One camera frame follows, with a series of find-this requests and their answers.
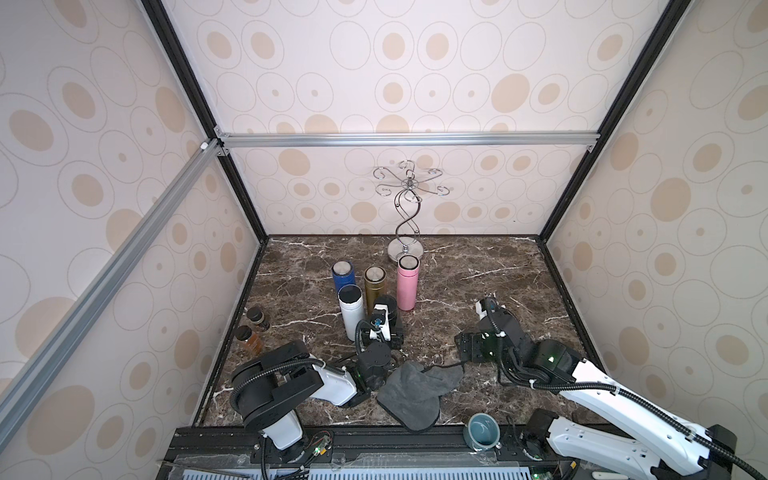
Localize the black thermos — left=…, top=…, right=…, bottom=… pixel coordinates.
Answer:
left=375, top=294, right=404, bottom=350

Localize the grey wiping cloth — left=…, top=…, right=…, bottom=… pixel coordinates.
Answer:
left=376, top=361, right=464, bottom=433

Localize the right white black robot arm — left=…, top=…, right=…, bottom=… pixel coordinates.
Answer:
left=454, top=296, right=763, bottom=479

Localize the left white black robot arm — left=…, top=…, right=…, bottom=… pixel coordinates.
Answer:
left=230, top=320, right=403, bottom=453

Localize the white thermos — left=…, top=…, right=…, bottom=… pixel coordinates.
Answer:
left=338, top=284, right=366, bottom=342

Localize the gold thermos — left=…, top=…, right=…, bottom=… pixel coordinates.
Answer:
left=363, top=266, right=386, bottom=313

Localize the blue thermos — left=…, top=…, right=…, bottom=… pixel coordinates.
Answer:
left=331, top=260, right=356, bottom=293

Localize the pink thermos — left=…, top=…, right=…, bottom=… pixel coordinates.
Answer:
left=397, top=254, right=420, bottom=311

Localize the teal ceramic mug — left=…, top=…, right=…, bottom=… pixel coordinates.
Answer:
left=463, top=413, right=501, bottom=452

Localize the amber spice jar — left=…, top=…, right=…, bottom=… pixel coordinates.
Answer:
left=234, top=325, right=264, bottom=357

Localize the dark capped spice jar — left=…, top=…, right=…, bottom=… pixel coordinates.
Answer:
left=245, top=305, right=271, bottom=332

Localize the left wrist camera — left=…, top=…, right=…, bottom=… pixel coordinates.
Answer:
left=369, top=303, right=392, bottom=342

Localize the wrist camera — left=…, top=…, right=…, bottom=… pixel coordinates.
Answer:
left=475, top=297, right=497, bottom=320
left=369, top=303, right=392, bottom=342

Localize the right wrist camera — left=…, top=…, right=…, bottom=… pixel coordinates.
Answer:
left=475, top=297, right=497, bottom=320

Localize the silver wire cup stand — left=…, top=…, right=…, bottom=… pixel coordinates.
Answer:
left=373, top=159, right=451, bottom=262

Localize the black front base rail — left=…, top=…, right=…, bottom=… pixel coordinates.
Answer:
left=157, top=424, right=673, bottom=480

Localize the horizontal aluminium rail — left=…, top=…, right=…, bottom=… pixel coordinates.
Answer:
left=221, top=130, right=600, bottom=148

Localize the left diagonal aluminium rail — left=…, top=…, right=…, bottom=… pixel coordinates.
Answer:
left=1, top=138, right=223, bottom=448

